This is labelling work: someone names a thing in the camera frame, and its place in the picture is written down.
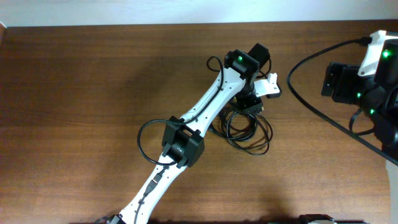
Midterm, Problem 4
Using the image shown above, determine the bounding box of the black USB cable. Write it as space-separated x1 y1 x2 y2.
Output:
210 99 274 156

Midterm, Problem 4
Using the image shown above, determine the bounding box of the right camera cable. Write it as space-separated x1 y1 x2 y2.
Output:
285 36 398 166

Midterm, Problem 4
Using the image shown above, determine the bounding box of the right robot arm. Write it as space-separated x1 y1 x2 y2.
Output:
321 39 397 159

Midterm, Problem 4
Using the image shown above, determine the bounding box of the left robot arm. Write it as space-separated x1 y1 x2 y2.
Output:
97 44 281 223

